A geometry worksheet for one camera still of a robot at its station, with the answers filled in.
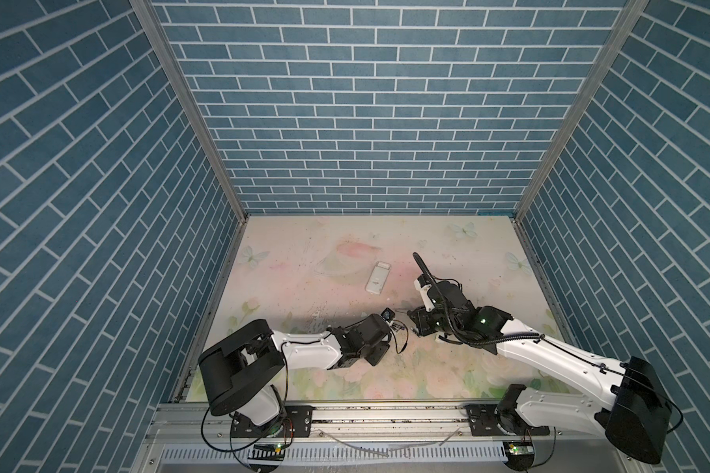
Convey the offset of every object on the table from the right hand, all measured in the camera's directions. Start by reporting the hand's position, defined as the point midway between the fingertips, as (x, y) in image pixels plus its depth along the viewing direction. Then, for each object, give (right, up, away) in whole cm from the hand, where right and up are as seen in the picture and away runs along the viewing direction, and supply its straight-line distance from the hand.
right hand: (409, 311), depth 80 cm
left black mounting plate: (-29, -26, -6) cm, 40 cm away
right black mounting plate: (+18, -26, -7) cm, 33 cm away
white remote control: (-8, +6, +21) cm, 24 cm away
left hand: (-7, -12, +7) cm, 16 cm away
